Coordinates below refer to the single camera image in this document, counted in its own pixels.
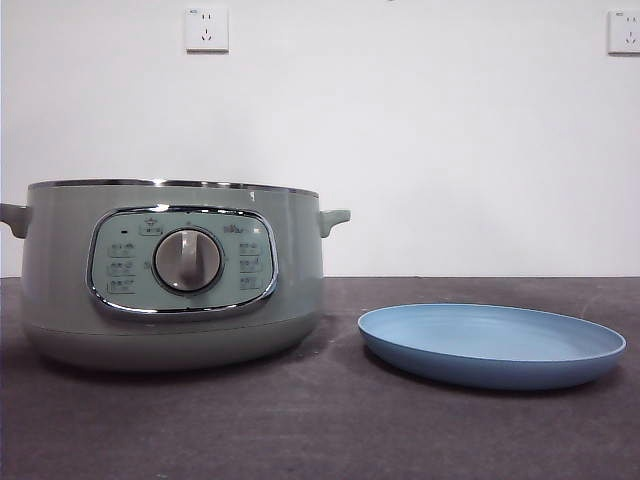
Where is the grey steamer control dial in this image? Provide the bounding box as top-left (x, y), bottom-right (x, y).
top-left (152, 228), bottom-right (223, 294)

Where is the blue round plate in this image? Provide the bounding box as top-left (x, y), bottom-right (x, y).
top-left (357, 302), bottom-right (628, 391)

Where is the pale green electric steamer pot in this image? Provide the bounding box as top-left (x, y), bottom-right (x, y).
top-left (0, 178), bottom-right (351, 372)

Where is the white wall socket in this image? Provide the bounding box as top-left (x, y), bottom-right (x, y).
top-left (185, 5), bottom-right (231, 54)
top-left (607, 9), bottom-right (640, 56)

